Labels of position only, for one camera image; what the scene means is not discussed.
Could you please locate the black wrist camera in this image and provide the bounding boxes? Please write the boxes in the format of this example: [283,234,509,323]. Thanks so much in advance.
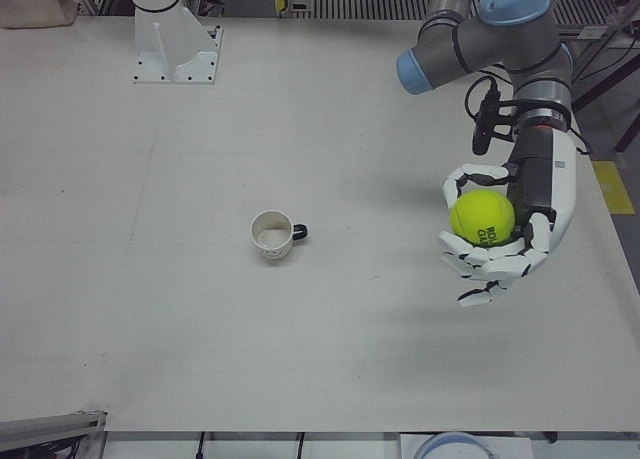
[472,81,519,156]

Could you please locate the white robot arm base mount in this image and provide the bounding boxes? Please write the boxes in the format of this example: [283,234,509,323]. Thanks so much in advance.
[132,6,224,86]

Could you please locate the aluminium frame profile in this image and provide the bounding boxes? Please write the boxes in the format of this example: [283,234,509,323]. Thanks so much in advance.
[0,409,108,450]

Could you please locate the yellow tennis ball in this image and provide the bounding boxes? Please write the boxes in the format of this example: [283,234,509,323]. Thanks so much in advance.
[449,188,517,246]

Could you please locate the black tripod leg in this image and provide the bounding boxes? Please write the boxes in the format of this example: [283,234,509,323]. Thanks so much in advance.
[614,26,640,154]

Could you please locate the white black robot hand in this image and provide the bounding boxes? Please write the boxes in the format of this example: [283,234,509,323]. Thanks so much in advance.
[438,125,578,309]

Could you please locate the yellow tape patch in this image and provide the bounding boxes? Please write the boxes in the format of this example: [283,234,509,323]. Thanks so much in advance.
[592,160,636,215]

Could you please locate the white mug black handle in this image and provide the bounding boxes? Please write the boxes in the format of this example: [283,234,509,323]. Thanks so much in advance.
[250,209,310,263]

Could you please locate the blue white round object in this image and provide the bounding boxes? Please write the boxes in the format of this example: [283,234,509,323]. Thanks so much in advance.
[415,431,493,459]

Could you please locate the black camera cable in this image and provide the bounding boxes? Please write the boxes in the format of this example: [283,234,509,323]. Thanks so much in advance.
[464,63,511,123]

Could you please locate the beige cloth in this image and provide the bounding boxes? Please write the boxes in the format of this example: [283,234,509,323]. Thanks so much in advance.
[0,0,79,30]

